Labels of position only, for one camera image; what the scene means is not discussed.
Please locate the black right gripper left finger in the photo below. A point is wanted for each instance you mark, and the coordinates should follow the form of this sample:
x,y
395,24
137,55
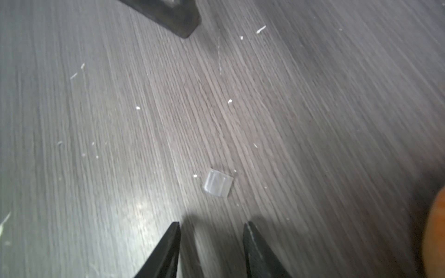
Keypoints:
x,y
163,261

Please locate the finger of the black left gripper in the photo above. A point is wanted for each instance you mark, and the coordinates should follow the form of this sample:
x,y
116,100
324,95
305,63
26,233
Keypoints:
x,y
179,17

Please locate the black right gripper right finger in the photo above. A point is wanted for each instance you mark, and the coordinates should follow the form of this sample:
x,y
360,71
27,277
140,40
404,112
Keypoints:
x,y
261,261

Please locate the clear usb cap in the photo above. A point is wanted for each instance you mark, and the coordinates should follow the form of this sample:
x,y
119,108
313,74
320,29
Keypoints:
x,y
218,184

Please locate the orange plush fish toy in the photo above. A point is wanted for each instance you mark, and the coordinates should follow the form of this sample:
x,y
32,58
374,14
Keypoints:
x,y
433,248

